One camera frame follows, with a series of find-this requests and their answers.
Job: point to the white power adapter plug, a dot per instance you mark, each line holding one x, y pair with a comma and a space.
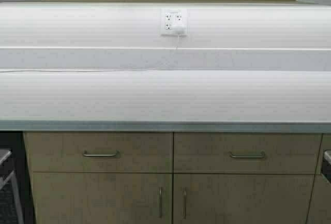
179, 30

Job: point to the metal lower right door handle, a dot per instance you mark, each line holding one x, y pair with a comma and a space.
184, 203

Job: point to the metal frame rail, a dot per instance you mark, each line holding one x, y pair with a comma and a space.
11, 210
326, 165

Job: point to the metal right drawer handle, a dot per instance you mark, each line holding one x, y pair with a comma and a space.
259, 155

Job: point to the white wall outlet plate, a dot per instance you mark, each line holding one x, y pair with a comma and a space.
171, 17

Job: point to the metal door handle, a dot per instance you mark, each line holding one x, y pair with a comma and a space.
184, 203
160, 202

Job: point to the metal left drawer handle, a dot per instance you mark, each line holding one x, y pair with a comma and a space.
111, 155

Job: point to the metal lower left door handle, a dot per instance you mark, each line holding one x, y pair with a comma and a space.
160, 202

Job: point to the metal drawer handle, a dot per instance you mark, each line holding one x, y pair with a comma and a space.
111, 155
259, 155

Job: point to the lower right drawer front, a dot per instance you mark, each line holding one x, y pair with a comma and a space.
286, 153

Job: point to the right metal frame rail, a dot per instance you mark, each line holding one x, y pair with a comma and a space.
326, 165

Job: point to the left metal frame rail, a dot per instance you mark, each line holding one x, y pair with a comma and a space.
11, 210

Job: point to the drawer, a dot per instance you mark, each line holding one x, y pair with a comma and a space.
286, 153
140, 152

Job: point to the lower left drawer front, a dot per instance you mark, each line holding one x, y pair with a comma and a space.
140, 152

